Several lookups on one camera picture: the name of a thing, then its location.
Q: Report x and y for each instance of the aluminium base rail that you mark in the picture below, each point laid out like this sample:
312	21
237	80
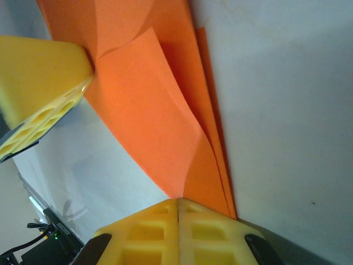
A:
36	197

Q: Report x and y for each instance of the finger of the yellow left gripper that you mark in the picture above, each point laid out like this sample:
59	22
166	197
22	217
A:
41	74
41	129

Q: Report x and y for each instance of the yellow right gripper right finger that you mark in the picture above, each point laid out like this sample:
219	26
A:
215	243

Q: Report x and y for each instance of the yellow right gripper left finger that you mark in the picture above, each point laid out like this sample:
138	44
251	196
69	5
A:
149	243

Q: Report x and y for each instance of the orange paper sheet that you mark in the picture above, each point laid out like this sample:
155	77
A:
138	110

